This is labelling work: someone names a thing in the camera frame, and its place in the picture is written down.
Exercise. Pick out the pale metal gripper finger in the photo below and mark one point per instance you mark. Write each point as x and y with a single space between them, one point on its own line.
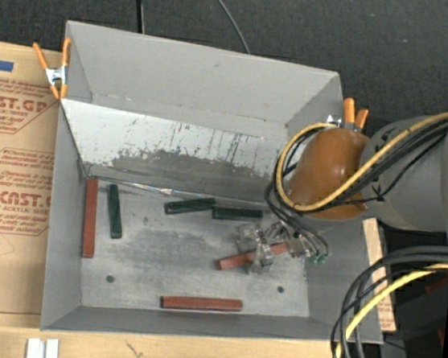
261 260
248 236

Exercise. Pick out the red-brown block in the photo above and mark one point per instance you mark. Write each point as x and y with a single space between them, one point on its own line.
90 218
234 261
200 303

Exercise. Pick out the dark green flat block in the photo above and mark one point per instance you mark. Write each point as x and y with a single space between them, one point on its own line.
115 211
188 206
238 214

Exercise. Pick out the grey metal bin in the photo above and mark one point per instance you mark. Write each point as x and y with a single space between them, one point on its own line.
182 258

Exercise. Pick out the brown cardboard board, red print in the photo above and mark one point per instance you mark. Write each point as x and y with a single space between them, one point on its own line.
14 172

